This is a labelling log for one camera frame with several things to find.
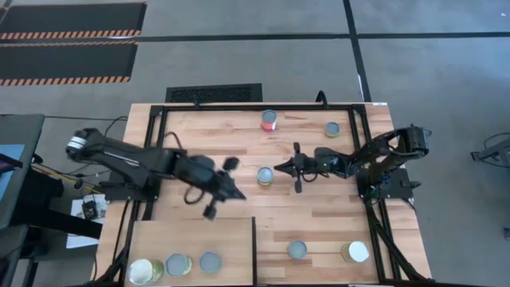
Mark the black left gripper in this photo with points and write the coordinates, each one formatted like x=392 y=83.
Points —
x=203 y=173

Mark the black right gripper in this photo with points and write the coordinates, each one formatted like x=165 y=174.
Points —
x=308 y=164

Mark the green peach labelled can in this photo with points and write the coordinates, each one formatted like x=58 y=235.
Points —
x=265 y=175

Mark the tall red white can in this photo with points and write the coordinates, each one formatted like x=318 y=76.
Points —
x=269 y=119

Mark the short green yellow can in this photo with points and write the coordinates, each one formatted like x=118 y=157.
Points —
x=332 y=129

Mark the grey lidded can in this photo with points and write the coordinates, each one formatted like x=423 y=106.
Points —
x=210 y=262

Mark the white lidded green can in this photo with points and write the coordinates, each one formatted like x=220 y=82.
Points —
x=143 y=272

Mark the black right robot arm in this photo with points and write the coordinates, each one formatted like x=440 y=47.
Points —
x=382 y=149

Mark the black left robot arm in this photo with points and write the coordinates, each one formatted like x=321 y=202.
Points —
x=119 y=155

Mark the wooden shelf board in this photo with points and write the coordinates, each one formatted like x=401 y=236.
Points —
x=179 y=239

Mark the black floor vent grille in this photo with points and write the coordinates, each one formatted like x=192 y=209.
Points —
x=213 y=93

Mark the white lidded yellow can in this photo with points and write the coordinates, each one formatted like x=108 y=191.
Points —
x=355 y=252

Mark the small black device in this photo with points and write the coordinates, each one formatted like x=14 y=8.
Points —
x=89 y=209

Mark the white paper sheet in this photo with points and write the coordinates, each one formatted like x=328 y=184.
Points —
x=77 y=239

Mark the black tripod stand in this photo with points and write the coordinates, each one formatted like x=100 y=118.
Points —
x=494 y=153

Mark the black hazard striped mat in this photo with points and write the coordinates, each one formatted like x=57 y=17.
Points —
x=63 y=61
x=71 y=18

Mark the grey desk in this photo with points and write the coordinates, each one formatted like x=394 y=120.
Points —
x=24 y=131

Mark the blue sheet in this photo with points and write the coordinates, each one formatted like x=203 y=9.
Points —
x=10 y=159

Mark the black table rig frame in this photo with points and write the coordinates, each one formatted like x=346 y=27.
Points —
x=259 y=107

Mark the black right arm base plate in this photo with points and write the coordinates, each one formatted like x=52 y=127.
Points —
x=398 y=179

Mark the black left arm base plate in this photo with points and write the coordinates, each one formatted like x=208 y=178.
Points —
x=119 y=194

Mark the black desk leg frame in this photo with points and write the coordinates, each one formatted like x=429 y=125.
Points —
x=60 y=223

